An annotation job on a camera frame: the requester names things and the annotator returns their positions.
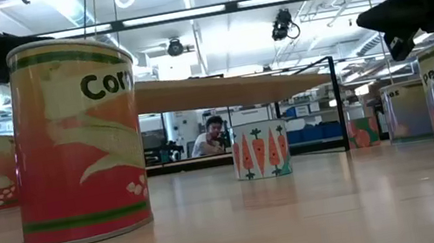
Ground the small peach print can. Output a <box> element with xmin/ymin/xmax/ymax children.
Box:
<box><xmin>344</xmin><ymin>114</ymin><xmax>383</xmax><ymax>152</ymax></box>

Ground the small carrot print can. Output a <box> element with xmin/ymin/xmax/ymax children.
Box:
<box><xmin>227</xmin><ymin>116</ymin><xmax>295</xmax><ymax>185</ymax></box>

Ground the wooden shelf board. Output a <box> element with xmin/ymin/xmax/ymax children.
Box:
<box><xmin>132</xmin><ymin>49</ymin><xmax>335</xmax><ymax>125</ymax></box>

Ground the blue storage bin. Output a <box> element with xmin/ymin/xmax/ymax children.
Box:
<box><xmin>321</xmin><ymin>120</ymin><xmax>343</xmax><ymax>139</ymax></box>
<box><xmin>287</xmin><ymin>127</ymin><xmax>304</xmax><ymax>145</ymax></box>
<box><xmin>300</xmin><ymin>124</ymin><xmax>325</xmax><ymax>143</ymax></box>

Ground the blue bin white label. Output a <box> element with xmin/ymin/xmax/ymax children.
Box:
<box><xmin>284</xmin><ymin>104</ymin><xmax>310</xmax><ymax>120</ymax></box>

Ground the black overhead rig beam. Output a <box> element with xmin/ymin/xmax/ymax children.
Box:
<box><xmin>36</xmin><ymin>0</ymin><xmax>318</xmax><ymax>47</ymax></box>

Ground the white storage box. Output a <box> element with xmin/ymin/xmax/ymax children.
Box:
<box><xmin>229</xmin><ymin>105</ymin><xmax>274</xmax><ymax>128</ymax></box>

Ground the round black ceiling device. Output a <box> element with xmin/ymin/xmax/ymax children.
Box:
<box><xmin>165</xmin><ymin>35</ymin><xmax>196</xmax><ymax>59</ymax></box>

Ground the person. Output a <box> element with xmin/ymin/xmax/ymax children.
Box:
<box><xmin>184</xmin><ymin>113</ymin><xmax>232</xmax><ymax>159</ymax></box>

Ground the wooden shelf with black frame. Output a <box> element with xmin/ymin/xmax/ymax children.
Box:
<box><xmin>153</xmin><ymin>55</ymin><xmax>352</xmax><ymax>181</ymax></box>

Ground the black overhead camera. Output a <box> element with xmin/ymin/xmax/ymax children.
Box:
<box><xmin>268</xmin><ymin>5</ymin><xmax>302</xmax><ymax>43</ymax></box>

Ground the black table border rail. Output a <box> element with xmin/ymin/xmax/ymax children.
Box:
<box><xmin>0</xmin><ymin>125</ymin><xmax>394</xmax><ymax>211</ymax></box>

